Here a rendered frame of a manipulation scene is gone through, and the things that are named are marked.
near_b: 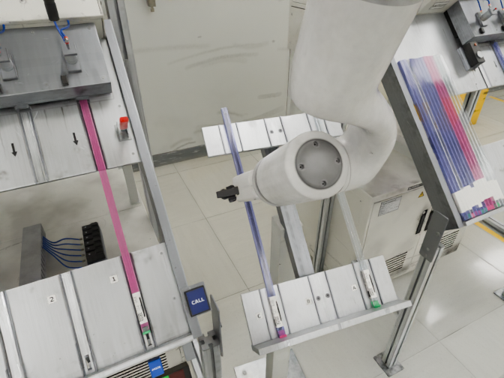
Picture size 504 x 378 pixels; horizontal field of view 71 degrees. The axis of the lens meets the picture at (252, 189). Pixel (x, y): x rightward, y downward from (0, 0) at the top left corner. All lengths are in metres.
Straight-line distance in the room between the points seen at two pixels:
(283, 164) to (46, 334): 0.55
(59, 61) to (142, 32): 1.67
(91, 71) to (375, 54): 0.60
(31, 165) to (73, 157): 0.08
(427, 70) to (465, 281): 1.17
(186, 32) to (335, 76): 2.23
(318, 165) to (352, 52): 0.15
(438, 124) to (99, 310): 1.02
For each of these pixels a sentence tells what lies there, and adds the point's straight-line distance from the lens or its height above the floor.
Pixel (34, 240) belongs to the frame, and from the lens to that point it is 1.22.
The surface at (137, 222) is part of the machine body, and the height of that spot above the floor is 0.62.
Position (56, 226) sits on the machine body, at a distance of 1.32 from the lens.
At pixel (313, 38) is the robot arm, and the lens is 0.33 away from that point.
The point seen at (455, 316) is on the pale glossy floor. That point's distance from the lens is 1.92.
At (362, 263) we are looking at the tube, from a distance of 0.83.
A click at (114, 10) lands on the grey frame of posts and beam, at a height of 1.25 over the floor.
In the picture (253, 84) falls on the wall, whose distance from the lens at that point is 2.80.
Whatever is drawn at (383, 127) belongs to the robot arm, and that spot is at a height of 1.20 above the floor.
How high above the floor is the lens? 1.37
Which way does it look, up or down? 34 degrees down
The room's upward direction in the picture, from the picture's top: straight up
